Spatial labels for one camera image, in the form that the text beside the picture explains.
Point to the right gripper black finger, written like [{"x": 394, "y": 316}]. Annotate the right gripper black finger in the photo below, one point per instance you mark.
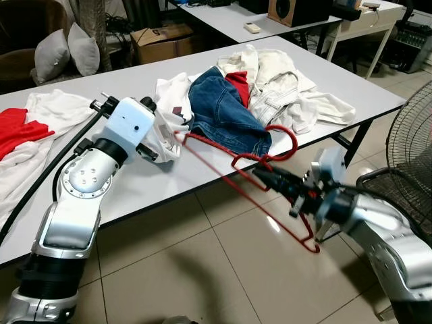
[
  {"x": 278, "y": 177},
  {"x": 283, "y": 190}
]

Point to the white T-shirt black print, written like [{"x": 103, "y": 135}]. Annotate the white T-shirt black print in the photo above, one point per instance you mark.
[{"x": 172, "y": 101}]

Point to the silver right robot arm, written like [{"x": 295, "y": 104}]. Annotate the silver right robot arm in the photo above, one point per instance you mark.
[{"x": 398, "y": 250}]

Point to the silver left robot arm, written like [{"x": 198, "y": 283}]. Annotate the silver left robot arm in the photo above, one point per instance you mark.
[{"x": 67, "y": 226}]

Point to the brown cardboard box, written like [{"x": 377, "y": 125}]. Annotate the brown cardboard box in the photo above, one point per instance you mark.
[{"x": 162, "y": 44}]

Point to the blue denim jeans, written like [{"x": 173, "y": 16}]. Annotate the blue denim jeans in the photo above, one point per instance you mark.
[{"x": 223, "y": 115}]

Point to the white table black legs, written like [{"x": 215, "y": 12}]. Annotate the white table black legs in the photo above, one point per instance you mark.
[{"x": 135, "y": 179}]

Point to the off-white denim jacket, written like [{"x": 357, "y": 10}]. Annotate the off-white denim jacket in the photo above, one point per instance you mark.
[{"x": 290, "y": 94}]

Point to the grey pillow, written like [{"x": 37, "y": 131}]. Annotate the grey pillow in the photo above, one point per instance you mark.
[
  {"x": 84, "y": 48},
  {"x": 52, "y": 57}
]

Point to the white cloth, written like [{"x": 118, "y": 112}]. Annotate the white cloth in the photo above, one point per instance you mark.
[{"x": 61, "y": 111}]

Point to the red shirt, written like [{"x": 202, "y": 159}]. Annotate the red shirt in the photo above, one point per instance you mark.
[{"x": 237, "y": 84}]

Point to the brown woven chair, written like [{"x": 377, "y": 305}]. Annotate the brown woven chair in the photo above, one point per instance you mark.
[{"x": 398, "y": 196}]

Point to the beige patterned curtain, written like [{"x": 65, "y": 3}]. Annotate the beige patterned curtain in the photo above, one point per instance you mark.
[{"x": 91, "y": 17}]

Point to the white office table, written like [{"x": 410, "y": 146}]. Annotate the white office table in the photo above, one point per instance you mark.
[{"x": 223, "y": 17}]

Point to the black standing fan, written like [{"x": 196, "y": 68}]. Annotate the black standing fan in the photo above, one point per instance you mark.
[{"x": 415, "y": 128}]

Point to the white remote control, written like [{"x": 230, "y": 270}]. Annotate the white remote control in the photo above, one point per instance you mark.
[{"x": 252, "y": 28}]

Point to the red cloth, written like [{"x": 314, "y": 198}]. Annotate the red cloth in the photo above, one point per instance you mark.
[{"x": 20, "y": 131}]

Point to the black audio mixer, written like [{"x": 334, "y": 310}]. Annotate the black audio mixer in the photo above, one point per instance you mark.
[{"x": 408, "y": 47}]

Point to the dark brown armchair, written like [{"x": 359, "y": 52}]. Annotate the dark brown armchair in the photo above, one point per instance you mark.
[{"x": 20, "y": 27}]

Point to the grey robot leg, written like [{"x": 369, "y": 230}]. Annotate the grey robot leg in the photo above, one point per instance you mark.
[{"x": 181, "y": 320}]

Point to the wooden speaker box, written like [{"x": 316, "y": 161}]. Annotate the wooden speaker box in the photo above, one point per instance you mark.
[{"x": 290, "y": 10}]

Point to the white wooden desk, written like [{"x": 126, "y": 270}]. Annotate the white wooden desk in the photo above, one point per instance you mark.
[{"x": 368, "y": 20}]

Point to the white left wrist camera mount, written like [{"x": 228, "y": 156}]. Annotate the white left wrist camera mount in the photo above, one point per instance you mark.
[{"x": 128, "y": 121}]

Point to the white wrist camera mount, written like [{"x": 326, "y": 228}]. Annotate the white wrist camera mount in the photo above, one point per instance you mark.
[
  {"x": 128, "y": 121},
  {"x": 331, "y": 165}
]

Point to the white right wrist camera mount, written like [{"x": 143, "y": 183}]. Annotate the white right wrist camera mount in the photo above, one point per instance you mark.
[{"x": 331, "y": 165}]

